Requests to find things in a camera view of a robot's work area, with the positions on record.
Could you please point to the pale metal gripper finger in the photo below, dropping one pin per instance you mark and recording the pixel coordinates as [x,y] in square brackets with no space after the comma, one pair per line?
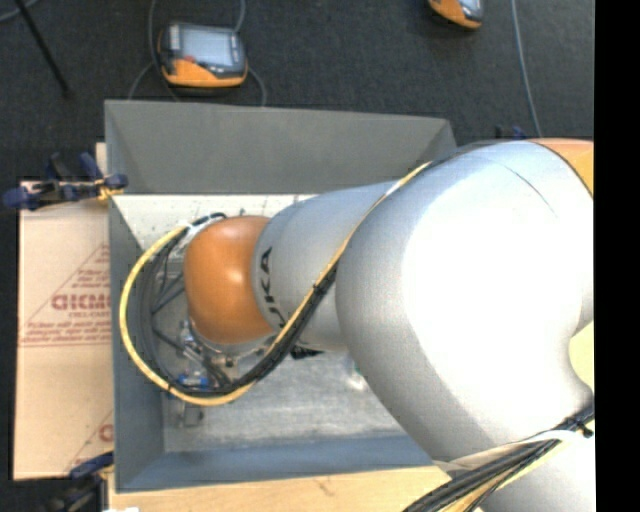
[194,416]
[176,411]

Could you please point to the grey metal bin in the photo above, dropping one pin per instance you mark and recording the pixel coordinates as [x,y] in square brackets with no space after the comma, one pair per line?
[300,415]

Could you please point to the brown cardboard board red print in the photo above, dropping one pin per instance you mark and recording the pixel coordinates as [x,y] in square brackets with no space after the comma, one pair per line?
[60,380]

